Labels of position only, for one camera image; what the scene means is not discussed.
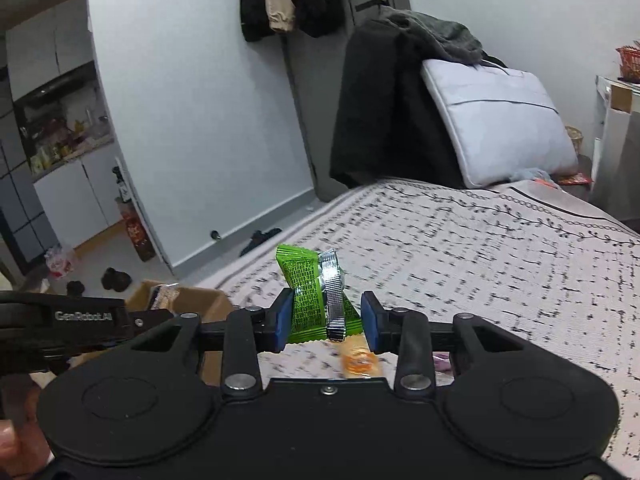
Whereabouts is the green snack packet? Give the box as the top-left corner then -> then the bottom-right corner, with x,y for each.
276,245 -> 362,344

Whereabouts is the person's left hand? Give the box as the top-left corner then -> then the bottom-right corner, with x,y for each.
1,396 -> 51,479

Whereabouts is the purple round snack pack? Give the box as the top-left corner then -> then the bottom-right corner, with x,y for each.
433,352 -> 452,375

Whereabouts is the orange cracker snack pack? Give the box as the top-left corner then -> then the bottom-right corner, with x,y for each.
335,334 -> 384,379

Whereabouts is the brown cardboard box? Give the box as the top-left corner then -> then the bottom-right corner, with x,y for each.
69,278 -> 237,388

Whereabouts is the black shoe on floor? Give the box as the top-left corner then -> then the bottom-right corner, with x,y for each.
101,268 -> 132,292

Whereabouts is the black slippers pair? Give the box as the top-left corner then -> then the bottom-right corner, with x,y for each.
240,228 -> 282,257

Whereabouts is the dark soy sauce bottle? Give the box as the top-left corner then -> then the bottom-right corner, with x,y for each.
118,203 -> 156,262

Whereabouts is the patterned white bed cover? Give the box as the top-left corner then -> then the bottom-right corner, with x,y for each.
202,180 -> 639,478

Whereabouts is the white kitchen cabinet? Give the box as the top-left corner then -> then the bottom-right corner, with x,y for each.
1,0 -> 120,274

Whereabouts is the black jacket on chair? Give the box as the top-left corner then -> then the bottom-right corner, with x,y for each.
330,20 -> 465,188

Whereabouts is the white pillow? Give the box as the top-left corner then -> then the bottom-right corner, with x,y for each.
423,60 -> 578,188

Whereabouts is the white desk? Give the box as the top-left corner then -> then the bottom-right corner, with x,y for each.
590,75 -> 639,231

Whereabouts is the grey hoodie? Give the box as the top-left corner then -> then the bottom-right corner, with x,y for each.
378,6 -> 506,68

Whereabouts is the grey door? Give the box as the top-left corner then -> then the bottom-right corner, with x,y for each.
283,0 -> 410,202

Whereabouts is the red plastic basket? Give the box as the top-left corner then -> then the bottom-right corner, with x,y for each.
616,44 -> 640,84

